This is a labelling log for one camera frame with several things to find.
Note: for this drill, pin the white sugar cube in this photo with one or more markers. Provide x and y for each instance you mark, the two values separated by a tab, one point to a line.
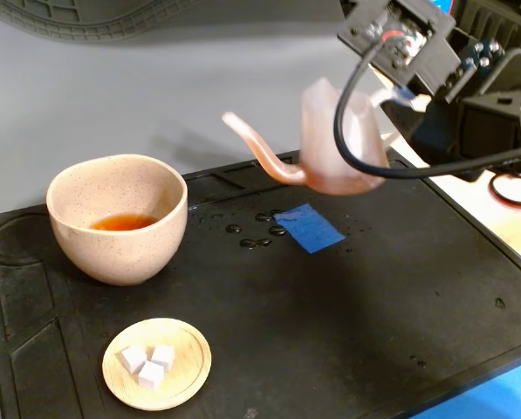
132	358
150	376
163	355

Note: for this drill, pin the black silicone work mat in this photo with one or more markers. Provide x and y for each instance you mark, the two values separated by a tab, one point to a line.
330	314

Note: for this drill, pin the round wooden coaster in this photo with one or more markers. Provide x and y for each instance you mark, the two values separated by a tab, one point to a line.
186	349

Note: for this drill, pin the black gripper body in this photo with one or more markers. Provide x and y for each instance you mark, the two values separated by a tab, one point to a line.
490	117

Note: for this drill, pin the translucent pink plastic kettle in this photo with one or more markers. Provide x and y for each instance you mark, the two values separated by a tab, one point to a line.
321	148

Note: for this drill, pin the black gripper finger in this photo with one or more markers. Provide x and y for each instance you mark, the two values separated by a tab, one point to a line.
434	135
474	65

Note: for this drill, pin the speckled beige ceramic cup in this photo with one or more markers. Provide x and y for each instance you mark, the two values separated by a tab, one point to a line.
111	257

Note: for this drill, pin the brown tea liquid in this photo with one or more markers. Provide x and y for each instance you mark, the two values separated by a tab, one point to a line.
125	222

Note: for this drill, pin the blue surface panel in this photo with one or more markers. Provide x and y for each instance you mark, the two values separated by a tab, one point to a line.
482	401

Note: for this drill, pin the black slatted rack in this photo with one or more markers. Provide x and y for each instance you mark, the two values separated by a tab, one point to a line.
504	22

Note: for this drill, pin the grey silicone mat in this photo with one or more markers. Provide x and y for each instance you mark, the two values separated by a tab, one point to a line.
155	100

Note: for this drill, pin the blue tape piece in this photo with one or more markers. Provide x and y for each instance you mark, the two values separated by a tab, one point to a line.
310	229

